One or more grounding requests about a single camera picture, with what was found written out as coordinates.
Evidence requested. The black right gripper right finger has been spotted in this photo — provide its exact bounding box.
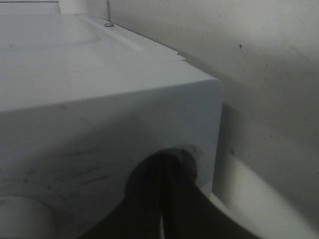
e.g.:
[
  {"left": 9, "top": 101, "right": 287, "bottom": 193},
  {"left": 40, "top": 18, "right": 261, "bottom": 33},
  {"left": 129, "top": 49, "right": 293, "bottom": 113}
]
[{"left": 161, "top": 151, "right": 252, "bottom": 239}]

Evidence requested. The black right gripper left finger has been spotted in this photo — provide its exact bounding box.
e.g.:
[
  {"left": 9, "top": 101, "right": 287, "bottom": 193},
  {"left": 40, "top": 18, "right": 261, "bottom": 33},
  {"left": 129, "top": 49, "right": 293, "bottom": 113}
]
[{"left": 84, "top": 153, "right": 166, "bottom": 239}]

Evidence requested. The white microwave oven body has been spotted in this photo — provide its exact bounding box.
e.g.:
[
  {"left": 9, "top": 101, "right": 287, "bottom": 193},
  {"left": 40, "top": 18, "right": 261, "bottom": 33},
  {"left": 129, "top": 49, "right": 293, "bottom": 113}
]
[{"left": 0, "top": 14, "right": 224, "bottom": 239}]

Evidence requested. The upper white power knob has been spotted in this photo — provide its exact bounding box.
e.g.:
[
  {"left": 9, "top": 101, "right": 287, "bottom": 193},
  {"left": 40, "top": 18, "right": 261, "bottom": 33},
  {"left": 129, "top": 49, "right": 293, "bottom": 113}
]
[{"left": 0, "top": 196, "right": 56, "bottom": 239}]

